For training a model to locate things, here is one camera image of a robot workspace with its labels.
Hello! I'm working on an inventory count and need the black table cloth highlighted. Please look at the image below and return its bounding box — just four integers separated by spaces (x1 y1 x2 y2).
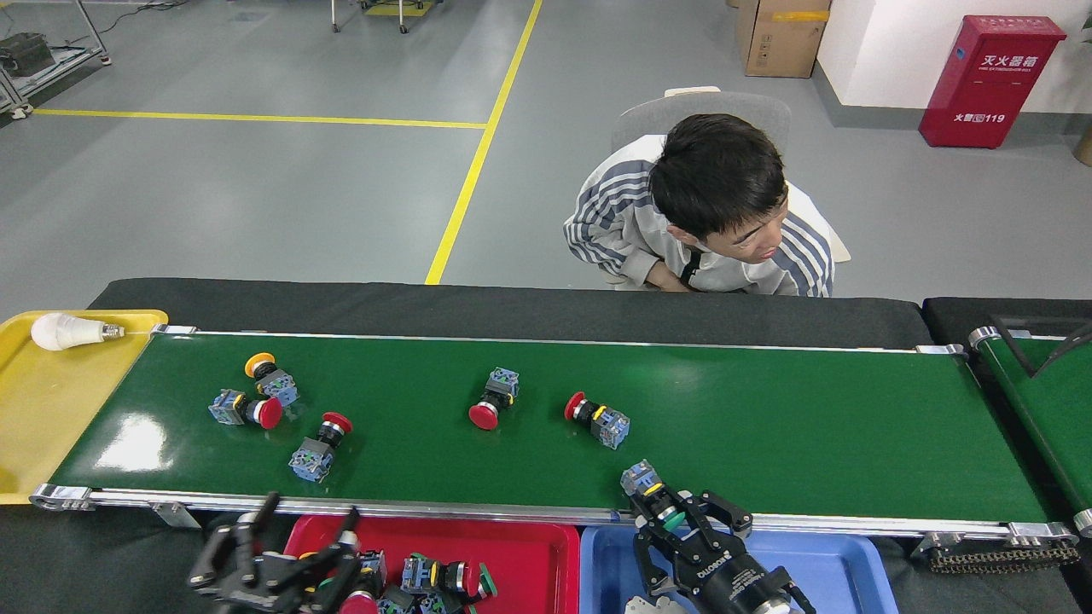
921 296 1092 614
0 277 1092 614

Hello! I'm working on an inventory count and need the yellow push button switch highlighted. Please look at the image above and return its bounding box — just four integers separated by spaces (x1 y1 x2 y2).
244 352 299 407

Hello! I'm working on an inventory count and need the red plastic tray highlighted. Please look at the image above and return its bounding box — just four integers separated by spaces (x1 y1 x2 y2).
283 514 582 614

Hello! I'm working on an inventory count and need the blue plastic tray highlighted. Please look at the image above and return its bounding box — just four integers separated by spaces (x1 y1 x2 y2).
580 524 899 614

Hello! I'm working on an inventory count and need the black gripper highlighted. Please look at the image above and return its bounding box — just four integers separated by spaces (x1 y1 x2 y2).
633 489 792 614
188 490 363 614

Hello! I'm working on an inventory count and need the white light bulb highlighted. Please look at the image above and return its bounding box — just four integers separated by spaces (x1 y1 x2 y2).
32 313 126 351

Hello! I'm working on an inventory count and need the black conveyor drive chain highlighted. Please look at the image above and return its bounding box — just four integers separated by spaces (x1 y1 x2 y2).
928 542 1081 574

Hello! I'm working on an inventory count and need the red fire extinguisher box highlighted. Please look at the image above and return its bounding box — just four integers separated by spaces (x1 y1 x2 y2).
918 14 1068 150

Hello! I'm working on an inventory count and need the yellow plastic tray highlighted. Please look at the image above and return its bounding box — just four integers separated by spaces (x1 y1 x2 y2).
0 309 170 506

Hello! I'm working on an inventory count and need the long green conveyor belt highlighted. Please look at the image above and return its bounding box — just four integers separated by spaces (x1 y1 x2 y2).
30 324 1077 547

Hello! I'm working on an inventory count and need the metal rack trolley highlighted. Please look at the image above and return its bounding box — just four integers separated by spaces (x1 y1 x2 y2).
0 0 112 120

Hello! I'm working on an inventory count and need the brown cardboard box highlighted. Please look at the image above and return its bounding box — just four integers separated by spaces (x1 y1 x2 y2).
735 0 833 79

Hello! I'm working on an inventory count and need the person's right hand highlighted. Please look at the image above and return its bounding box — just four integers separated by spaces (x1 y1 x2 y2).
646 260 691 294

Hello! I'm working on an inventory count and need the person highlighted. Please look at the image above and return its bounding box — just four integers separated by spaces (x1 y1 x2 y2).
563 113 835 298

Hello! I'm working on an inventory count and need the white stand on wheels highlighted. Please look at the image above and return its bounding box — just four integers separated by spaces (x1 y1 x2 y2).
331 0 410 35

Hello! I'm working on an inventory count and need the short green conveyor belt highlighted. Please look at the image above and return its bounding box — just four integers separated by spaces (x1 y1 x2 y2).
968 326 1092 538

